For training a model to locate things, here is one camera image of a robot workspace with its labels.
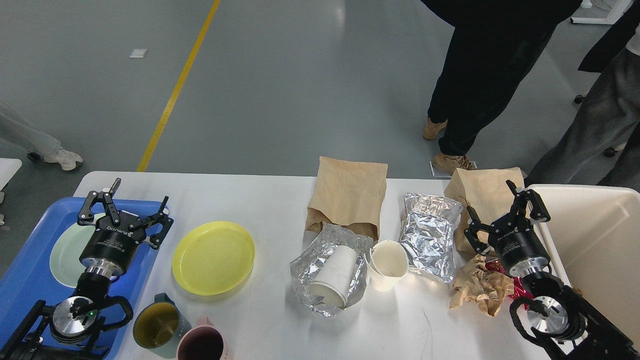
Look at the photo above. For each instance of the yellow plastic plate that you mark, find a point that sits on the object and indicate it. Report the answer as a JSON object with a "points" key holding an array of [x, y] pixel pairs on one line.
{"points": [[213, 258]]}

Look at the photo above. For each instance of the brown paper bag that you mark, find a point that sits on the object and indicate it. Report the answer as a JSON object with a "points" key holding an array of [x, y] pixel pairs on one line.
{"points": [[349, 194], [487, 192]]}

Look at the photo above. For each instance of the pink mug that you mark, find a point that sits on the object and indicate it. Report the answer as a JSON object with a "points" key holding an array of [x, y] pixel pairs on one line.
{"points": [[203, 342]]}

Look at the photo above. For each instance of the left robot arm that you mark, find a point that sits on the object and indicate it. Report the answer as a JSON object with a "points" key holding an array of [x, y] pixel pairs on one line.
{"points": [[42, 320]]}

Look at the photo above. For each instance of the blue plastic tray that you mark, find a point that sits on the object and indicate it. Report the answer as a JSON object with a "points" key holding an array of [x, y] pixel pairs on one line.
{"points": [[29, 277]]}

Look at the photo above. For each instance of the white paper cup upright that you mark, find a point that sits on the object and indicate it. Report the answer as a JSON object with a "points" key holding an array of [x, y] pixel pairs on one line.
{"points": [[387, 263]]}

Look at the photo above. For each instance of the crumpled brown paper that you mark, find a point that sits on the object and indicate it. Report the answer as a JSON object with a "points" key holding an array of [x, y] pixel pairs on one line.
{"points": [[474, 283]]}

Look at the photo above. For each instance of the white furniture base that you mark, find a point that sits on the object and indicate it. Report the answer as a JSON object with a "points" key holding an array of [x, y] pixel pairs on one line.
{"points": [[600, 12]]}

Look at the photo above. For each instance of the silver foil bag right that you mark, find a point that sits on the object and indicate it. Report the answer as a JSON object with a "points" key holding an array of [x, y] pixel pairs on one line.
{"points": [[427, 235]]}

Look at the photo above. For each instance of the person in black clothes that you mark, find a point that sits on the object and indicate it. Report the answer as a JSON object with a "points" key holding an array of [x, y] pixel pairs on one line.
{"points": [[495, 44]]}

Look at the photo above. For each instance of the white side table corner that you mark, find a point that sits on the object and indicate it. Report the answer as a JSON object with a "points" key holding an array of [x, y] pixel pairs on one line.
{"points": [[8, 168]]}

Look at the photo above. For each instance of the person with white sneaker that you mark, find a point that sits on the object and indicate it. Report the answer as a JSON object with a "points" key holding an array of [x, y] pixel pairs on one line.
{"points": [[21, 132]]}

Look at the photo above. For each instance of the brown paper bag middle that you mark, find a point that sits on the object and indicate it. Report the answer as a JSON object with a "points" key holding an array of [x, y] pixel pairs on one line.
{"points": [[349, 194]]}

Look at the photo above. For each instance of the pale green plate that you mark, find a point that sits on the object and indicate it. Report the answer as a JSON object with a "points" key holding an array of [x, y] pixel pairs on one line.
{"points": [[64, 262]]}

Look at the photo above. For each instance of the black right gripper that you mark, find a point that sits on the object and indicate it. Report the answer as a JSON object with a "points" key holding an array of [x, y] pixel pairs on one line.
{"points": [[512, 237]]}

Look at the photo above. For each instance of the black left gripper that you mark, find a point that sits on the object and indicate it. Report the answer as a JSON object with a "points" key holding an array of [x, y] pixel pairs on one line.
{"points": [[110, 242]]}

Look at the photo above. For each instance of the white paper cup lying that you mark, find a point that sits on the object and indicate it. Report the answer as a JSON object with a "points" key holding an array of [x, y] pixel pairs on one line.
{"points": [[332, 282]]}

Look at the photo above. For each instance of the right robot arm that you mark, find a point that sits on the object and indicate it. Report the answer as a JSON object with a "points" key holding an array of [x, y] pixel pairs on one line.
{"points": [[557, 318]]}

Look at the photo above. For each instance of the brown paper bag right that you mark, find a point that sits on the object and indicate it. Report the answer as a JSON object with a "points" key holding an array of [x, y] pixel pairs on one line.
{"points": [[487, 192]]}

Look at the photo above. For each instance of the cream plastic bin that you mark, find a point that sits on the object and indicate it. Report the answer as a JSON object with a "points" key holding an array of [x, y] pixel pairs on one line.
{"points": [[596, 234]]}

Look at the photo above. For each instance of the red wrapper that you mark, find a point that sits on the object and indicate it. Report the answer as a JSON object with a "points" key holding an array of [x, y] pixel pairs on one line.
{"points": [[494, 264]]}

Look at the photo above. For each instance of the person in grey trousers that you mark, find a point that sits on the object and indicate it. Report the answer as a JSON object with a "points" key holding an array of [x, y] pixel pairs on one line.
{"points": [[611, 108]]}

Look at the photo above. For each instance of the teal green mug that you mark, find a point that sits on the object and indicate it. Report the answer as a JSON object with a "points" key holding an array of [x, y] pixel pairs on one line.
{"points": [[160, 327]]}

